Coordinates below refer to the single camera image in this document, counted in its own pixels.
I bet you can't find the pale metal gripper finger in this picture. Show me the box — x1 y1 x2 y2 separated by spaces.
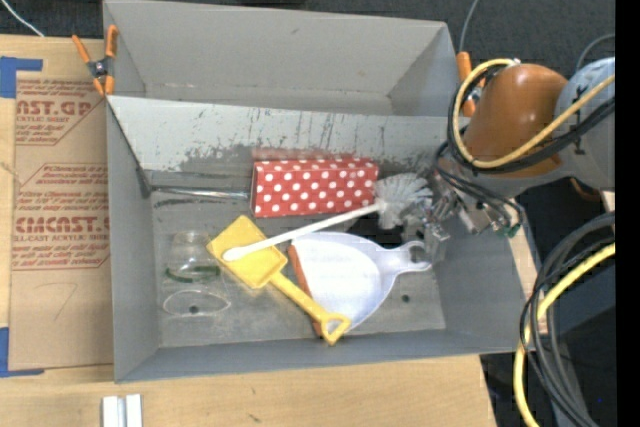
428 190 459 222
422 220 452 264

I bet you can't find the white dustpan with orange edge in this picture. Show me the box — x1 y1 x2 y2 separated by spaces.
286 230 433 335

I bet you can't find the red white-dotted box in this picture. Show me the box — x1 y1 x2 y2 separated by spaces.
250 157 380 219

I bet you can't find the yellow toy shovel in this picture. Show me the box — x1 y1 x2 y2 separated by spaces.
205 214 353 347

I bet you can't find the grey metal bin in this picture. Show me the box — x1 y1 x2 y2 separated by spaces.
102 0 532 384

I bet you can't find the clear flat glass piece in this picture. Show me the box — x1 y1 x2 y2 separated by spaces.
141 168 251 205

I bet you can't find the clear glass cup green rim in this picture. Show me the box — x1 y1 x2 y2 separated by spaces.
161 230 233 318

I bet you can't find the brown cardboard board red print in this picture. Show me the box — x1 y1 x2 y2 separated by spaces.
0 33 117 379

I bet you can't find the white long-handled brush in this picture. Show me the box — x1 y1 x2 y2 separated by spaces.
221 172 434 263

